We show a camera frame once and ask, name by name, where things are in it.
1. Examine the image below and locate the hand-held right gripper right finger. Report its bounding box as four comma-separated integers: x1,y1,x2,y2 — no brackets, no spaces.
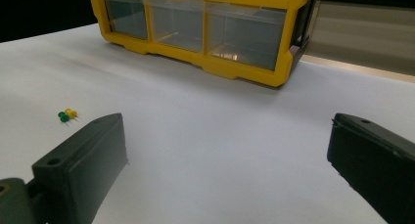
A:
327,112,415,224

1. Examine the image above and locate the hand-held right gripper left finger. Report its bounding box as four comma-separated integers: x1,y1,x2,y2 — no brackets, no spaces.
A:
30,112,129,224

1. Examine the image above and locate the yellow black organizer case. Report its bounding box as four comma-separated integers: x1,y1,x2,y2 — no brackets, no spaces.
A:
87,0,323,88

